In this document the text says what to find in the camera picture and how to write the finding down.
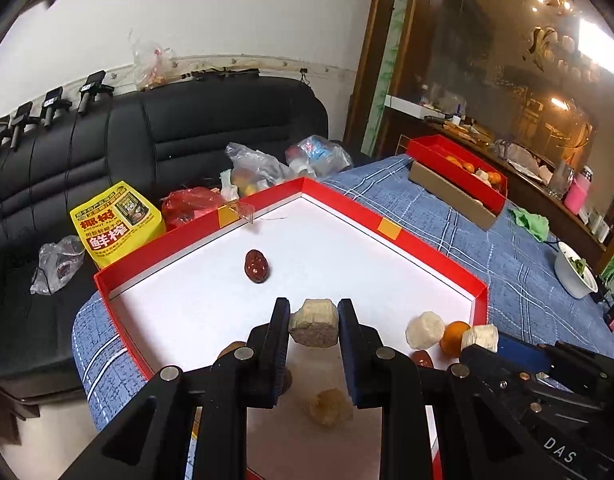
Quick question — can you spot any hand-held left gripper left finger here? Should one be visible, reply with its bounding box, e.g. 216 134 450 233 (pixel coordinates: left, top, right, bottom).
57 298 292 480

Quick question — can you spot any green cloth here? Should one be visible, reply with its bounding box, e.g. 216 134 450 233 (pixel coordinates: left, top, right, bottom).
509 207 550 242

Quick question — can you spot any clear bag with fruit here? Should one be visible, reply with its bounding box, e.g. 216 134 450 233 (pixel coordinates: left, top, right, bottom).
219 142 296 200

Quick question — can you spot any grey plastic bag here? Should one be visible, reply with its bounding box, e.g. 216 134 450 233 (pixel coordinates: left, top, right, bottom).
30 235 85 296

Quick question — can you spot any red gift box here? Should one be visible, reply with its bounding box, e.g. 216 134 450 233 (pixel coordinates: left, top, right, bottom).
406 135 508 216

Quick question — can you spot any clear bag with blue packets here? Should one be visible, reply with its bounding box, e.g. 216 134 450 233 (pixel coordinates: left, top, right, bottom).
285 135 354 179

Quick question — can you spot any long white box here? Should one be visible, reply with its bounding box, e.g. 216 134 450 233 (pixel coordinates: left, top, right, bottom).
384 94 440 121

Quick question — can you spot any yellow printed carton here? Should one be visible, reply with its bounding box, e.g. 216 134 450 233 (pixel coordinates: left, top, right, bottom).
69 181 166 269

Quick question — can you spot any red shallow box tray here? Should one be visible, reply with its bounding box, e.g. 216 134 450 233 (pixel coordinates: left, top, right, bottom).
93 176 489 480

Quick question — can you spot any pink cup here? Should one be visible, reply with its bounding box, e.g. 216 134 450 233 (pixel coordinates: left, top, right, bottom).
564 170 592 216

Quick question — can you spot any small sugarcane chunk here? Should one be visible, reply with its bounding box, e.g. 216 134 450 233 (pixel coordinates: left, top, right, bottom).
307 389 355 428

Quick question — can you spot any black leather sofa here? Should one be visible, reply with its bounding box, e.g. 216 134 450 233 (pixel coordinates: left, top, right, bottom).
0 77 358 401

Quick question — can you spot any clear plastic bag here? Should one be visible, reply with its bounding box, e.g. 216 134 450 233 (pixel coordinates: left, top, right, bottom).
131 30 176 92

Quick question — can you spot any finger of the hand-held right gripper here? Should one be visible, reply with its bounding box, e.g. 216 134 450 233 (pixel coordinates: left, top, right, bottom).
460 344 554 411
498 335 614 402

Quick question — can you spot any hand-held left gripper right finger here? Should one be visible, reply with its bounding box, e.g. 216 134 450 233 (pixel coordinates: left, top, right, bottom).
338 299 552 480

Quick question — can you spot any white bowl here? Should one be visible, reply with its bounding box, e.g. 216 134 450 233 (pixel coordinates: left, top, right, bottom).
554 241 598 300

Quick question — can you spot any red plastic bag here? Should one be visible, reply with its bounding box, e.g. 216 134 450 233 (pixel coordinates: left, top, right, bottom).
161 187 228 231

